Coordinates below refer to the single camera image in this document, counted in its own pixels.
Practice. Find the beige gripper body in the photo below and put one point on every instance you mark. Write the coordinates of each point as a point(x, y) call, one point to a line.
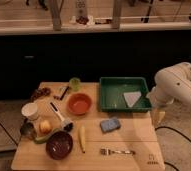
point(157, 116)

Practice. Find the silver fork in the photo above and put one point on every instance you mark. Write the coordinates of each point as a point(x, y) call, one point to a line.
point(106, 151)

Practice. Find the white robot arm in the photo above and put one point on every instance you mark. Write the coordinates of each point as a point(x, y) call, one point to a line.
point(171, 83)

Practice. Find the red bowl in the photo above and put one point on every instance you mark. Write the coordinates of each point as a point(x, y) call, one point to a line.
point(79, 104)

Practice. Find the dark purple bowl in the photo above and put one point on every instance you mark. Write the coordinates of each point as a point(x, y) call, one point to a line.
point(59, 145)

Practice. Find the grey cloth in tray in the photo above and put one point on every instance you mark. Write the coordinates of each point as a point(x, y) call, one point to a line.
point(131, 98)

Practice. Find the green plastic tray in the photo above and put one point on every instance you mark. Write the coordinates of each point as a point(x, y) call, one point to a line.
point(111, 94)

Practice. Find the blue sponge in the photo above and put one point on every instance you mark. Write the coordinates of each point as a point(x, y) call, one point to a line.
point(109, 125)

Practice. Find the yellow banana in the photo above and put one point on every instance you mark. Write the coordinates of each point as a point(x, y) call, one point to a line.
point(82, 138)

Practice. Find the green glass cup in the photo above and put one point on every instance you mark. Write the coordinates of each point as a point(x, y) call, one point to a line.
point(74, 83)

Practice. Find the black marker pen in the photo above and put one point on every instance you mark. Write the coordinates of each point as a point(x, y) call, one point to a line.
point(64, 91)

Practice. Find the dark grapes bunch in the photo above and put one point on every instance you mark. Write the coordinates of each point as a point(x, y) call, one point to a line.
point(38, 93)

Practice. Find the green cucumber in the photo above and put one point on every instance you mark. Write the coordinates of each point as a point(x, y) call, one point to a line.
point(43, 139)

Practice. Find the white cup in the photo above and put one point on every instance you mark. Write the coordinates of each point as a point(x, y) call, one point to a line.
point(30, 110)

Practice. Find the silver metal cup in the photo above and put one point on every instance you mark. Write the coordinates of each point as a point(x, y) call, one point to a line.
point(28, 130)

